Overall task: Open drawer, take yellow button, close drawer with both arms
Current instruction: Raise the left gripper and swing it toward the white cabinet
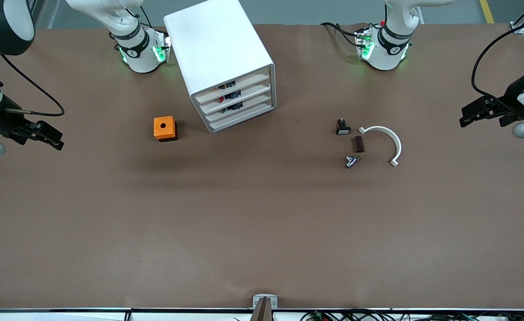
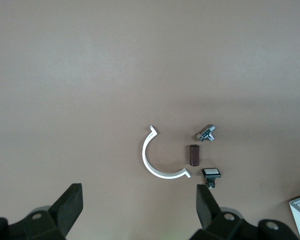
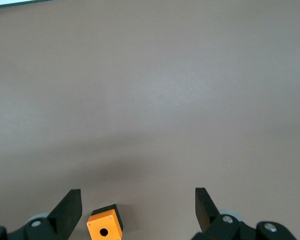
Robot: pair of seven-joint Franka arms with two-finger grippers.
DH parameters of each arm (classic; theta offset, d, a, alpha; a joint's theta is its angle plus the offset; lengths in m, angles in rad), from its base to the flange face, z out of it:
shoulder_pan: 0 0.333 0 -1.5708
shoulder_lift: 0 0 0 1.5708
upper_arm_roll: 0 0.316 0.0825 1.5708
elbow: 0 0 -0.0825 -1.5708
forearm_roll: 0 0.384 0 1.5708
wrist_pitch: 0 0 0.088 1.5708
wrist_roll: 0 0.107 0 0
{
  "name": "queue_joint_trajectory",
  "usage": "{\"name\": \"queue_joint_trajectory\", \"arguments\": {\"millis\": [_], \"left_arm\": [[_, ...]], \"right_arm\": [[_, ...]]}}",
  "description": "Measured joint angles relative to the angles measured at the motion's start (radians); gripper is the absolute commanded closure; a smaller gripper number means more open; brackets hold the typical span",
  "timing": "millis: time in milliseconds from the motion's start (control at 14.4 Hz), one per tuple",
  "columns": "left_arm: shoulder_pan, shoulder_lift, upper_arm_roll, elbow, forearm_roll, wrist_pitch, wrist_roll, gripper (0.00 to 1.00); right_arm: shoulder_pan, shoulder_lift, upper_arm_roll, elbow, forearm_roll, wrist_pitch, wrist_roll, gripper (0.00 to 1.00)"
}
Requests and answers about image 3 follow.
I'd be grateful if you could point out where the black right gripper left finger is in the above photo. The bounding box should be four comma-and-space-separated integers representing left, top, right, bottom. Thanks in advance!
0, 189, 83, 240

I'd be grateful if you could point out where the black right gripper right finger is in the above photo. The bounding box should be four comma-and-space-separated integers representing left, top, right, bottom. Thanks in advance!
191, 187, 298, 240

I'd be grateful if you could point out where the orange box with round hole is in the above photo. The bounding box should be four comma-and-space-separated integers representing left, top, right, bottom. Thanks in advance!
86, 204, 125, 240

